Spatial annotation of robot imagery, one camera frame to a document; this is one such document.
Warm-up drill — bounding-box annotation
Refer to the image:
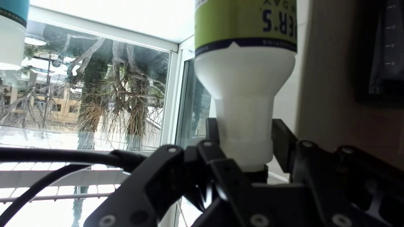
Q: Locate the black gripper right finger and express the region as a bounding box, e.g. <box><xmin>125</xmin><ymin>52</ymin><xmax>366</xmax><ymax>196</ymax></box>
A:
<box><xmin>270</xmin><ymin>119</ymin><xmax>404</xmax><ymax>227</ymax></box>

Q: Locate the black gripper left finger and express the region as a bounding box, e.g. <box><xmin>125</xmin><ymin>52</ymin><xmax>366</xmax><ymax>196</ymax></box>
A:
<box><xmin>83</xmin><ymin>119</ymin><xmax>250</xmax><ymax>227</ymax></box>

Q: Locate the white spray bottle green label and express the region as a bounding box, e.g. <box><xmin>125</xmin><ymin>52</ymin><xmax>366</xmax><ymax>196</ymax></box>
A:
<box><xmin>193</xmin><ymin>0</ymin><xmax>299</xmax><ymax>175</ymax></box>

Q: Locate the tall soap bottle teal label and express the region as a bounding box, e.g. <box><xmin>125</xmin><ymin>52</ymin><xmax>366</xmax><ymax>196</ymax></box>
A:
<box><xmin>0</xmin><ymin>0</ymin><xmax>30</xmax><ymax>71</ymax></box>

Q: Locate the black coffee maker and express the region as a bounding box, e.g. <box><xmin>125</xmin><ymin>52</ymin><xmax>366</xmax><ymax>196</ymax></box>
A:
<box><xmin>352</xmin><ymin>0</ymin><xmax>404</xmax><ymax>105</ymax></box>

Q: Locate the white window frame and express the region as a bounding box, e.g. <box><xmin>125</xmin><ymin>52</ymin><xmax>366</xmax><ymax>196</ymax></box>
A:
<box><xmin>0</xmin><ymin>6</ymin><xmax>197</xmax><ymax>227</ymax></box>

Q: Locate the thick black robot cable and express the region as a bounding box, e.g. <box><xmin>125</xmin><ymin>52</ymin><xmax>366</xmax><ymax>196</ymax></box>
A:
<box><xmin>0</xmin><ymin>147</ymin><xmax>147</xmax><ymax>170</ymax></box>

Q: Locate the thin black cable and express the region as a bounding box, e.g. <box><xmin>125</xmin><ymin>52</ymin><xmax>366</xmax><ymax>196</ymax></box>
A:
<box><xmin>0</xmin><ymin>163</ymin><xmax>92</xmax><ymax>227</ymax></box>

